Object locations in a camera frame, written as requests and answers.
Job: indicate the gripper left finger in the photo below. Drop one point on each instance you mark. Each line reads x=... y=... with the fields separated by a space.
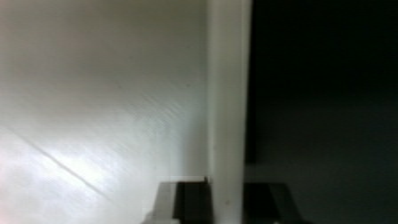
x=183 y=205

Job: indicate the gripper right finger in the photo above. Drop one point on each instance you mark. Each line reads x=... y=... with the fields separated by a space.
x=268 y=204

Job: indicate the white square tabletop part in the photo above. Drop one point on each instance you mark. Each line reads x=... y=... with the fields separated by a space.
x=123 y=81

